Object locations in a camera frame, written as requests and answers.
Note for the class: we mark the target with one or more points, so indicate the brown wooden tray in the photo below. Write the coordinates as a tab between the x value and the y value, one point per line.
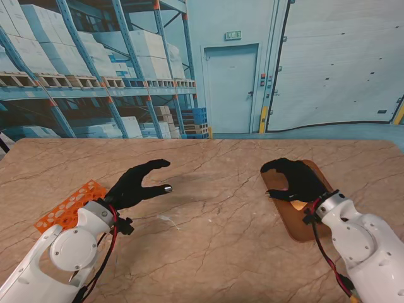
295	221

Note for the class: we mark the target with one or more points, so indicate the orange test tube rack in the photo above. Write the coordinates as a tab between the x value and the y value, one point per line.
67	208

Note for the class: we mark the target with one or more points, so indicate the warehouse print backdrop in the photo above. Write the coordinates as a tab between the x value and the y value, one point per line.
221	79

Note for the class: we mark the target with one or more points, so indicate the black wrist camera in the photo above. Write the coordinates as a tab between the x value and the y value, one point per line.
309	216

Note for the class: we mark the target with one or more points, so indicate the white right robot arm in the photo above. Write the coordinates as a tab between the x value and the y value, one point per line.
356	240

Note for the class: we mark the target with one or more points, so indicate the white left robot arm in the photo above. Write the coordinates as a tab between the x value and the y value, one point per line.
57	252

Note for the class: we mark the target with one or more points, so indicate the yellow cloth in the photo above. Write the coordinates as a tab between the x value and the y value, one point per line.
298	205

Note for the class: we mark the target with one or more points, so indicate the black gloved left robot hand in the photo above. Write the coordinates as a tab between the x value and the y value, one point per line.
135	189

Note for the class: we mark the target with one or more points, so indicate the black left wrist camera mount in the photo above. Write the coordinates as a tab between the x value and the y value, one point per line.
126	225

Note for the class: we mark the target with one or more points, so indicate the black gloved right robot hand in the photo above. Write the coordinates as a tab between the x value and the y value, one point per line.
300	186

